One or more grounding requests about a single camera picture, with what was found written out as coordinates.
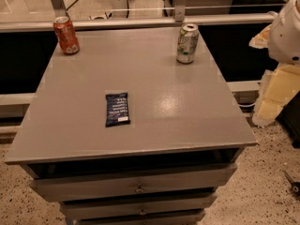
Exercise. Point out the dark blue snack packet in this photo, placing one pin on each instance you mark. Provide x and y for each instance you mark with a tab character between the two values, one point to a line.
117	113

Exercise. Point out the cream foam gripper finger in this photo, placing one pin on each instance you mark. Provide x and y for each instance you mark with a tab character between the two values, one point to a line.
277	89
261	40

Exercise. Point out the bottom grey drawer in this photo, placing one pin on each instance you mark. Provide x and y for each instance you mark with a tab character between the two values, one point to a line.
188	217

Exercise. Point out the black caster wheel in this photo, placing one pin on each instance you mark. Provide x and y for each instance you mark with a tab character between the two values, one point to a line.
295	185

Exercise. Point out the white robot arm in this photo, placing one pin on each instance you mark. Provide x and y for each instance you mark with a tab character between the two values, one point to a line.
284	36

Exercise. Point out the grey drawer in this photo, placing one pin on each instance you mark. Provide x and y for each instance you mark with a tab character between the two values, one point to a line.
133	183
188	217
139	207

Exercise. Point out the top grey drawer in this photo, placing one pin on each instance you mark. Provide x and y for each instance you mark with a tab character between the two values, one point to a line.
133	183

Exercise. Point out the green and white soda can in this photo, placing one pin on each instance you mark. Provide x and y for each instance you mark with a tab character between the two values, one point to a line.
187	43

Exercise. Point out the grey drawer cabinet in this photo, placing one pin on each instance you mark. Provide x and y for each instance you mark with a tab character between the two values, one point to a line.
180	115

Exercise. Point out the grey metal railing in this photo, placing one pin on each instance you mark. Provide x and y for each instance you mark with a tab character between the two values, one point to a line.
38	15

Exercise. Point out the middle grey drawer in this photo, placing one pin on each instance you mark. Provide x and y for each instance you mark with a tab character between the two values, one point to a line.
139	207

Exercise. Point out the orange-red soda can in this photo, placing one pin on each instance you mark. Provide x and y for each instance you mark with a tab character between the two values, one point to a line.
65	32

